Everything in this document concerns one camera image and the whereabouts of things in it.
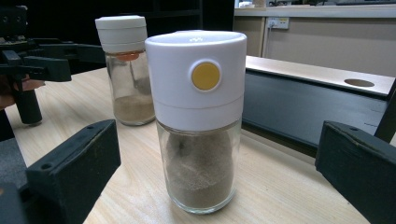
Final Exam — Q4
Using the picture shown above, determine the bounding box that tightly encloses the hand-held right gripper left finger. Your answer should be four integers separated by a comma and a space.
26, 119, 121, 224

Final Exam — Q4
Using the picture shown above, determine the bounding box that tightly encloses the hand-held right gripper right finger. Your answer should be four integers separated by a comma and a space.
315, 120, 396, 224

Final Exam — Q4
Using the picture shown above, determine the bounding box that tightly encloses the spice jar with orange button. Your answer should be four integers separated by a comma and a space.
94, 14, 157, 127

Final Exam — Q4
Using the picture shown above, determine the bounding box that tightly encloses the black metal shelf rack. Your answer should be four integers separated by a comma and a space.
242, 69, 396, 158

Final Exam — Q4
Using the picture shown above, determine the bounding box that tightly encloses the spice jar with yellow button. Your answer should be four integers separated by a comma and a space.
144, 30, 248, 215

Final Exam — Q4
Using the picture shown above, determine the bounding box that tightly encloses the black curtain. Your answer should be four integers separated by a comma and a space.
0, 0, 235, 76

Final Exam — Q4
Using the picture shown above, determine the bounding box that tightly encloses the beige partition panel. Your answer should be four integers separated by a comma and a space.
233, 4, 396, 77

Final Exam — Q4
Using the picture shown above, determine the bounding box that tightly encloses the white wall socket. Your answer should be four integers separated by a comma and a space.
266, 17, 290, 31

